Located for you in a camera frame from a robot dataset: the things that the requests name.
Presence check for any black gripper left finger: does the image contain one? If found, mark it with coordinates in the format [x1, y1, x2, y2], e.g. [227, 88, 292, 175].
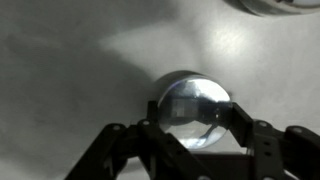
[64, 101, 214, 180]

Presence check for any short silver bottle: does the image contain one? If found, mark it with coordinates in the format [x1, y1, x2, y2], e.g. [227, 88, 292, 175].
[223, 0, 320, 16]

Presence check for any silver bottle lid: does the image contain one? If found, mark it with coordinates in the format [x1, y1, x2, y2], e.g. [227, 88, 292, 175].
[156, 71, 233, 150]

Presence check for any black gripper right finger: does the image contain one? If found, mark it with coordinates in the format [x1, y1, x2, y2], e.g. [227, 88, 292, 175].
[230, 102, 320, 180]

